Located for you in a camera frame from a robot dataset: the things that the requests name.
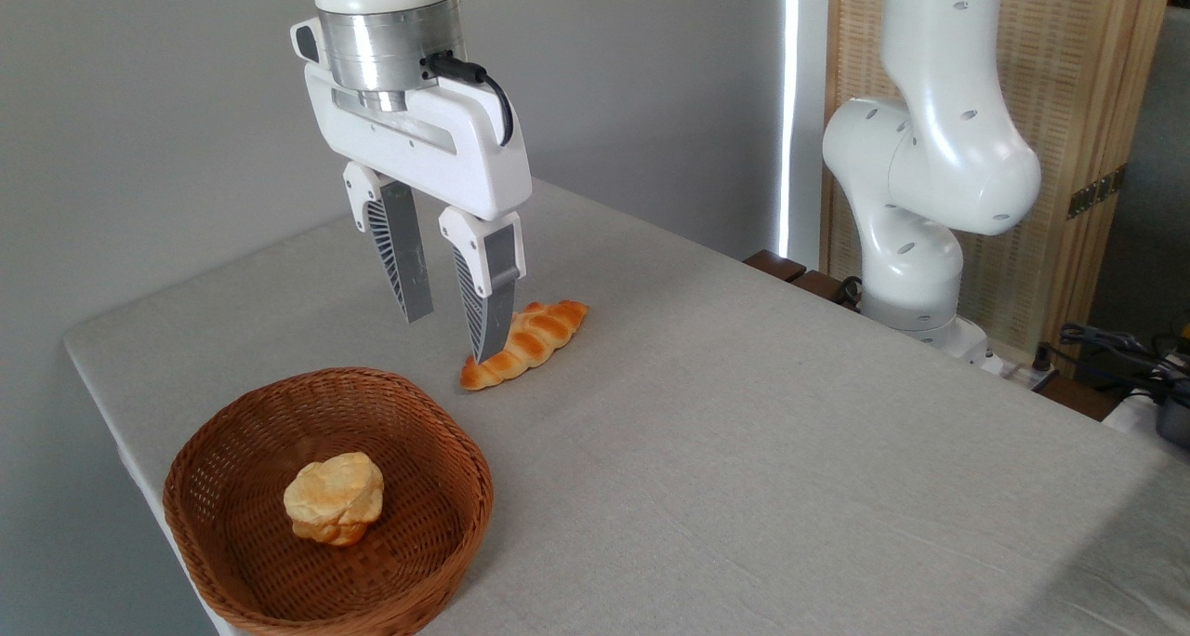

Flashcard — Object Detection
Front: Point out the dark brown wooden furniture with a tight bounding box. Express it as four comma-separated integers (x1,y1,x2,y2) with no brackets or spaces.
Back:
744,250,864,313

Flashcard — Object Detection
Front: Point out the black cable bundle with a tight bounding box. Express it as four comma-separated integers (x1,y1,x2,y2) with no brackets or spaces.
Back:
1037,323,1190,404

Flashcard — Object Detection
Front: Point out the grey tablecloth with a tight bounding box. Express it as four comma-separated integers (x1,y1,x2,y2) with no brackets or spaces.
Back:
63,179,1190,636

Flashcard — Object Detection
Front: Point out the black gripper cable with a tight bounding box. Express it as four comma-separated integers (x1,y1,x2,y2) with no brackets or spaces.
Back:
420,52,515,147

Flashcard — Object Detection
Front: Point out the round pale bread bun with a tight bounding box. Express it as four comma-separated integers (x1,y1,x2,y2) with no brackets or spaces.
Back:
284,452,385,548

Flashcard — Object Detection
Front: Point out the metal screen hinge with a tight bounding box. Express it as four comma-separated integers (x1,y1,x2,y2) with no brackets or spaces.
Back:
1067,164,1128,220

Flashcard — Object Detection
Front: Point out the brown wicker basket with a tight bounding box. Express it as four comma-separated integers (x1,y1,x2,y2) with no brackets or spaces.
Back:
163,367,495,636

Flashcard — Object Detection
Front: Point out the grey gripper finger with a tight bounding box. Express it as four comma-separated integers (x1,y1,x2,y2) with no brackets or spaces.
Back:
342,160,435,325
439,206,527,365

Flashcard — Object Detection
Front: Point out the white power strip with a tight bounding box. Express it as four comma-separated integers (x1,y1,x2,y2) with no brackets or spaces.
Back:
984,355,1061,392

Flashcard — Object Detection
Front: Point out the braided golden bread loaf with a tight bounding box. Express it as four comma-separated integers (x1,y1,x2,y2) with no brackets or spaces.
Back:
460,299,589,392

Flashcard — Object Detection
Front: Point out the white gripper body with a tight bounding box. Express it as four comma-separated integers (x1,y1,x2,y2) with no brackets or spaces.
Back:
303,62,534,221

